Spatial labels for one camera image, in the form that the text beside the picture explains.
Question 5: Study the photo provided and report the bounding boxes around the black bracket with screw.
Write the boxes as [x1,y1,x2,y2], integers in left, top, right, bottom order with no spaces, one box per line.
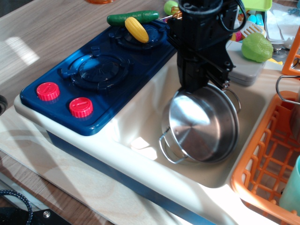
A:
[31,209,71,225]

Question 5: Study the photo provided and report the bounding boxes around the orange transparent container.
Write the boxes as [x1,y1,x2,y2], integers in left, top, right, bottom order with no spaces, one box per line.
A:
[86,0,114,4]

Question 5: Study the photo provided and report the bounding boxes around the green toy cucumber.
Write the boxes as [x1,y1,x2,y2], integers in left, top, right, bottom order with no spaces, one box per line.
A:
[106,10,160,26]

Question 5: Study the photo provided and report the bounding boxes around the red stove knob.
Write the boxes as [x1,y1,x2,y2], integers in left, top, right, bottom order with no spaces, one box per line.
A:
[69,97,94,118]
[36,82,60,101]

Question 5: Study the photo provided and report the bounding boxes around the white toy spatula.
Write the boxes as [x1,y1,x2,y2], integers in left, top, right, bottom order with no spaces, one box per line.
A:
[240,21,266,38]

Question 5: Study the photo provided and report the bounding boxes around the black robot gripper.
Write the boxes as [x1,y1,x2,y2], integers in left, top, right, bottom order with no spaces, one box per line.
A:
[167,0,236,93]

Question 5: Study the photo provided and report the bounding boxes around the cream toy sink unit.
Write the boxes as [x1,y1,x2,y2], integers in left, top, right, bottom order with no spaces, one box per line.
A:
[14,57,282,225]

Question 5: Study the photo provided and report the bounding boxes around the yellow toy corn cob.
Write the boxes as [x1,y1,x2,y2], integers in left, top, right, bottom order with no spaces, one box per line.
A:
[125,17,149,43]

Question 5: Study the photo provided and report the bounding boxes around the blue toy stove top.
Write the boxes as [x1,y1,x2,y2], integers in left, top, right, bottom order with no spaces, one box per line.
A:
[20,20,176,136]

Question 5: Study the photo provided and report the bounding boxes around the light green toy pepper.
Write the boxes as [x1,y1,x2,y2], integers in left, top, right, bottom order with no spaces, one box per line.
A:
[241,33,273,63]

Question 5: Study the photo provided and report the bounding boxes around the red left stove knob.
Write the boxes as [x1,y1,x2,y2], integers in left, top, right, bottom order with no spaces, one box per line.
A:
[36,82,60,101]

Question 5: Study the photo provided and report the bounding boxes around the red right stove knob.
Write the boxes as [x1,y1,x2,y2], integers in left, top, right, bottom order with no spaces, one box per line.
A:
[69,97,94,118]

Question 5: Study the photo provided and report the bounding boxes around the grey toy faucet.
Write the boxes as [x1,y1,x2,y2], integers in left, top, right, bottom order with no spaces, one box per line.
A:
[226,40,265,86]

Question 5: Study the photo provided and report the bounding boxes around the teal plastic cup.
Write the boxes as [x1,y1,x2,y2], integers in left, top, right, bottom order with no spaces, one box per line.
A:
[279,157,300,216]

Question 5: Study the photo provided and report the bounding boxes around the stainless steel pan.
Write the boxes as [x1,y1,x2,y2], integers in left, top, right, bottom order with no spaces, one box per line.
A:
[159,83,241,164]

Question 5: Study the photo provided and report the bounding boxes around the small green toy fruit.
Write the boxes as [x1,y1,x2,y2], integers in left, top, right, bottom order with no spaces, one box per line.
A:
[164,0,179,15]

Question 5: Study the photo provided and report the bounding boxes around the lime green tray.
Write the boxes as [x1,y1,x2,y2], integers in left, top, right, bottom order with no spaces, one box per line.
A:
[242,0,272,12]

